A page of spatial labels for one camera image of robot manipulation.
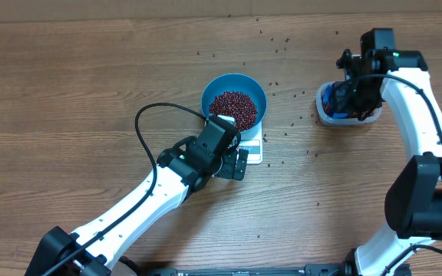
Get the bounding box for blue plastic measuring scoop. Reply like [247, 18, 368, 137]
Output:
[322, 84, 334, 108]

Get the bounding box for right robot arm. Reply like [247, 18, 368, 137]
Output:
[318, 28, 442, 275]

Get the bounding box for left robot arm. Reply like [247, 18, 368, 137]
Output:
[26, 114, 248, 275]

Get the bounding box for white digital kitchen scale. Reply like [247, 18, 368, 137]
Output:
[237, 123, 264, 165]

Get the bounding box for red beans in bowl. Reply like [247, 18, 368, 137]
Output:
[209, 90, 258, 132]

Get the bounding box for blue metal bowl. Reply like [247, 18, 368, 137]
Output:
[200, 74, 268, 140]

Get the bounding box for clear plastic food container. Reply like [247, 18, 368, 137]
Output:
[316, 81, 382, 127]

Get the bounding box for right black cable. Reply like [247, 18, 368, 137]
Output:
[330, 73, 442, 215]

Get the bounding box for black cable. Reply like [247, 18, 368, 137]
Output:
[40, 102, 209, 276]
[330, 73, 442, 215]

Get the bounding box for left black cable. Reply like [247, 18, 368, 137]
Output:
[40, 102, 209, 276]

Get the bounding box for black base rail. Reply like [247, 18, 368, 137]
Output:
[139, 264, 345, 276]

